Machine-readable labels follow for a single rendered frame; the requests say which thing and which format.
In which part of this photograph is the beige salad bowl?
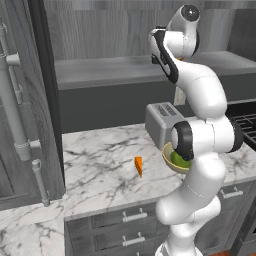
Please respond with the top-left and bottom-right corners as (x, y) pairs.
(161, 141), (193, 175)

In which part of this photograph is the green salad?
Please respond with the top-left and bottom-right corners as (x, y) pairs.
(170, 151), (192, 169)

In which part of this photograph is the grey wood panel fridge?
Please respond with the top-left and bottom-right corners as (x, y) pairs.
(0, 0), (67, 212)

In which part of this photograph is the grey toaster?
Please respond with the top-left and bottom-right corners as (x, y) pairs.
(144, 101), (188, 151)

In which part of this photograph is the orange carrot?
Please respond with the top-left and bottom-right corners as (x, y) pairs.
(133, 155), (144, 179)

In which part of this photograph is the black hob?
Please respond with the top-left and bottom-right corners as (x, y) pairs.
(225, 99), (256, 152)

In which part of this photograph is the grey drawer front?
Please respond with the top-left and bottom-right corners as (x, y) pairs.
(196, 180), (256, 254)
(91, 200), (161, 230)
(93, 220), (169, 253)

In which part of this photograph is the grey open wall cabinet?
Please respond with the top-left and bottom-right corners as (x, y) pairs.
(43, 0), (256, 92)

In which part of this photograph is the thin grey fridge handle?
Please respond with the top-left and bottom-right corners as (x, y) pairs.
(0, 21), (25, 105)

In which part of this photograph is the thick grey fridge handle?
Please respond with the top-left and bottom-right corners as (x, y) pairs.
(0, 49), (41, 162)

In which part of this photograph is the silver drawer handle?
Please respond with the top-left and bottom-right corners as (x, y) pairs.
(121, 231), (147, 248)
(220, 186), (245, 200)
(121, 207), (149, 224)

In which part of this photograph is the short grey fridge handle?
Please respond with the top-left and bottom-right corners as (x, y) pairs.
(31, 158), (51, 208)

